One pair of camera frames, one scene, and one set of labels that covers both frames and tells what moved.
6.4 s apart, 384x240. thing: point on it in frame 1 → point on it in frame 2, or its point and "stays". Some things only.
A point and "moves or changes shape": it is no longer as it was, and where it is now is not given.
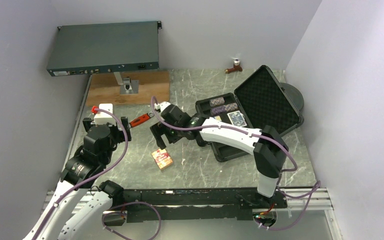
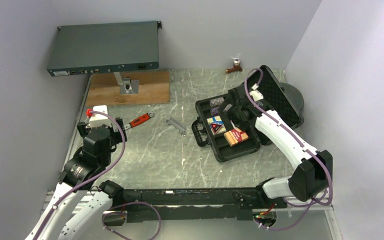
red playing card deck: [162, 158] moves or changes shape
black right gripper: [157, 130] → [242, 125]
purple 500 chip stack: [217, 110] stays
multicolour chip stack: [217, 101] stays
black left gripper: [120, 136] stays
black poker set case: [259, 101] stays
